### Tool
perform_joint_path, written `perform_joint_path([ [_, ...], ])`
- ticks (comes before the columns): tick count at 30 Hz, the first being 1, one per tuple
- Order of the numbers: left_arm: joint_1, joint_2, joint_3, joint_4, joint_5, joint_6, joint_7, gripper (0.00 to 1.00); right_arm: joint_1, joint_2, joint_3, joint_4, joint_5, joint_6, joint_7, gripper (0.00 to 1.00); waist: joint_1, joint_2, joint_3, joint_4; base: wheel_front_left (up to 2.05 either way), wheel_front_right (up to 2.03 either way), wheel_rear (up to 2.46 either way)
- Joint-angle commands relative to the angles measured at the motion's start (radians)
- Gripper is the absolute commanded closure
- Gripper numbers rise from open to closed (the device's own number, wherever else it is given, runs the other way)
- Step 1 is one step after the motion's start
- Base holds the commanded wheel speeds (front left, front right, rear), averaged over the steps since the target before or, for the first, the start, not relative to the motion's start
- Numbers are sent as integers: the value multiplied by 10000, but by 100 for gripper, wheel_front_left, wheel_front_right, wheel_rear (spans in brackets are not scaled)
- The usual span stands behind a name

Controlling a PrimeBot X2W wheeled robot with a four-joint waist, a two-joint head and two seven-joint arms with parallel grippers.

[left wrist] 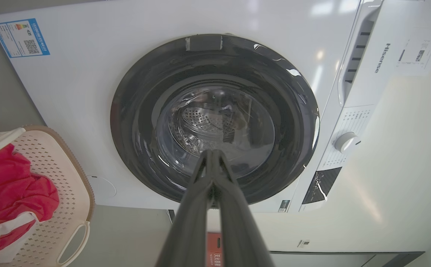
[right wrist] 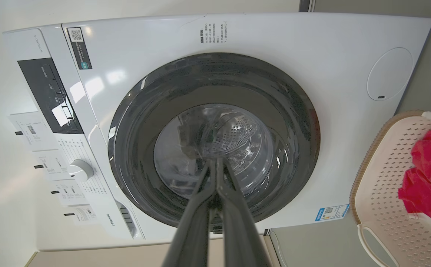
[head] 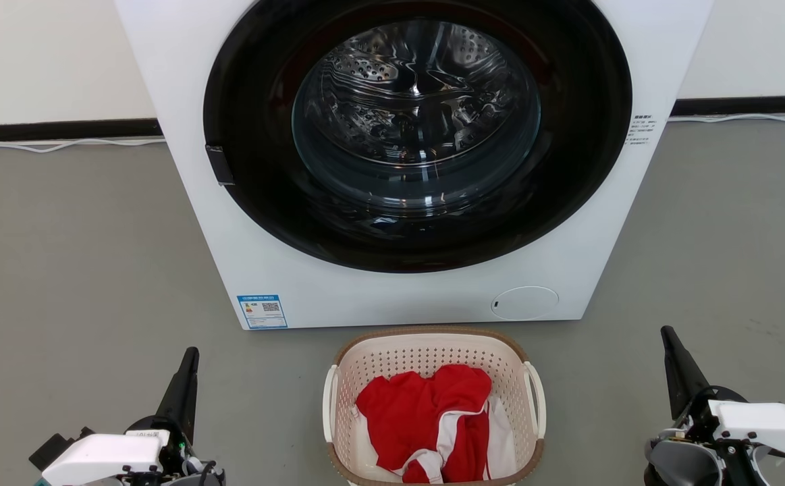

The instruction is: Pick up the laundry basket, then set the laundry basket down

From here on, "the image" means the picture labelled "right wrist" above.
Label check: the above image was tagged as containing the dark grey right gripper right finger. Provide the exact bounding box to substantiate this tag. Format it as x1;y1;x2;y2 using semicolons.
217;159;271;267

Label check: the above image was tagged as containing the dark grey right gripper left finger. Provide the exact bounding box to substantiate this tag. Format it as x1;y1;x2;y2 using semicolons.
162;159;218;267

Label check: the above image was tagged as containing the cream perforated laundry basket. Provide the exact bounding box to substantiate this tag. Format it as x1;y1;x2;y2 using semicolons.
350;110;431;267

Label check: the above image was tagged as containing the white detergent drawer front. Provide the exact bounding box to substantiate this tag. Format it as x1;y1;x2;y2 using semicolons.
97;198;143;240

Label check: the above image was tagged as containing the beige cabinet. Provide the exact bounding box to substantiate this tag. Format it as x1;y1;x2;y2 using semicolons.
24;234;281;267

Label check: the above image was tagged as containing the blue energy label sticker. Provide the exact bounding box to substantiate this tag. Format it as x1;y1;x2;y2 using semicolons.
315;204;350;222

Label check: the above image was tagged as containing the dark round washer door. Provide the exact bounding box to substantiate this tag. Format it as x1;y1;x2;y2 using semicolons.
108;53;320;227

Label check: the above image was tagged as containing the white round control knob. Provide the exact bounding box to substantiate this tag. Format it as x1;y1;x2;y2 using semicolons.
67;159;95;182

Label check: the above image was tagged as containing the large white paper note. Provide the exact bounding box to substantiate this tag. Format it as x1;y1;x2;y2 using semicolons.
8;111;58;152

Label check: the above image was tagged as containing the white front-load washing machine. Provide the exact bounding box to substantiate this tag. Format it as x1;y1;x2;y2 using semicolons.
2;13;431;252

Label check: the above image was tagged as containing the red garment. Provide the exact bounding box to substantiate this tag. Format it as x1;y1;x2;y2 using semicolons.
398;129;431;231

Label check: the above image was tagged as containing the black washer display panel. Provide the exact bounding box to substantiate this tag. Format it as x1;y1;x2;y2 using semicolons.
18;57;84;135

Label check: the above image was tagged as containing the black QR code sticker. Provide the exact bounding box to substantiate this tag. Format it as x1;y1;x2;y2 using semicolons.
67;27;93;70

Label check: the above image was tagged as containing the round white filter cover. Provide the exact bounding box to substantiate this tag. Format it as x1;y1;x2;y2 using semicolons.
367;47;413;101

